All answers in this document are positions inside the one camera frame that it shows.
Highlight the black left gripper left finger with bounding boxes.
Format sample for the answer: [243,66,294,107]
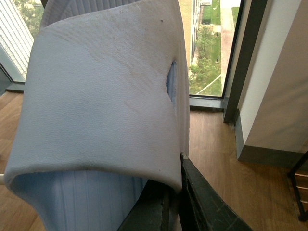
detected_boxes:
[118,180,172,231]

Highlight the black metal shoe rack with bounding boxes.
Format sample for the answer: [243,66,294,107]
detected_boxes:
[287,152,308,222]

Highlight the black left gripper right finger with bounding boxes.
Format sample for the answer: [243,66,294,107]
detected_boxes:
[180,153,251,231]

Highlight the light blue slipper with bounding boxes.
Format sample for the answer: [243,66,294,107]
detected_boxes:
[4,0,189,231]

